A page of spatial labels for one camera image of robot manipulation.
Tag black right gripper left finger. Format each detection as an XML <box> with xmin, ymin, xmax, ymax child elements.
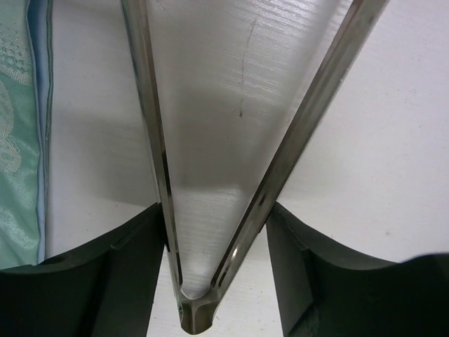
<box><xmin>1</xmin><ymin>204</ymin><xmax>165</xmax><ymax>336</ymax></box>

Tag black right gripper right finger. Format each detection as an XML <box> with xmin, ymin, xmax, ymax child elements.
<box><xmin>266</xmin><ymin>204</ymin><xmax>448</xmax><ymax>336</ymax></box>

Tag stainless steel tongs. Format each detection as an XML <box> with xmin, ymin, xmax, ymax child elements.
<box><xmin>121</xmin><ymin>1</ymin><xmax>387</xmax><ymax>335</ymax></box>

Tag teal patterned placemat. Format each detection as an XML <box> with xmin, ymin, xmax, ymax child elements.
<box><xmin>1</xmin><ymin>1</ymin><xmax>53</xmax><ymax>270</ymax></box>

